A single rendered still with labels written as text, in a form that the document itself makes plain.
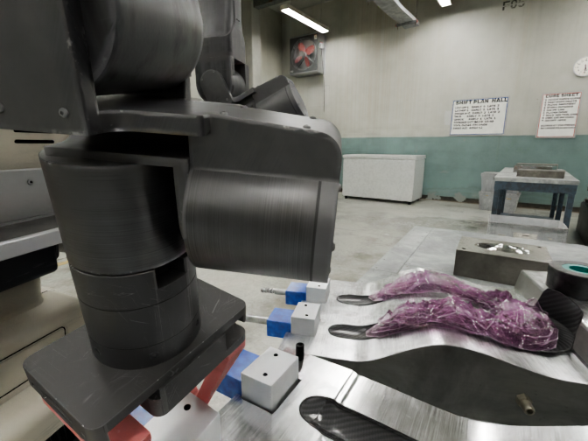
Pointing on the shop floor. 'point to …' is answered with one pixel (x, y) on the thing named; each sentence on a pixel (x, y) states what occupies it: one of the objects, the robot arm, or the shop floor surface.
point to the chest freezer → (383, 176)
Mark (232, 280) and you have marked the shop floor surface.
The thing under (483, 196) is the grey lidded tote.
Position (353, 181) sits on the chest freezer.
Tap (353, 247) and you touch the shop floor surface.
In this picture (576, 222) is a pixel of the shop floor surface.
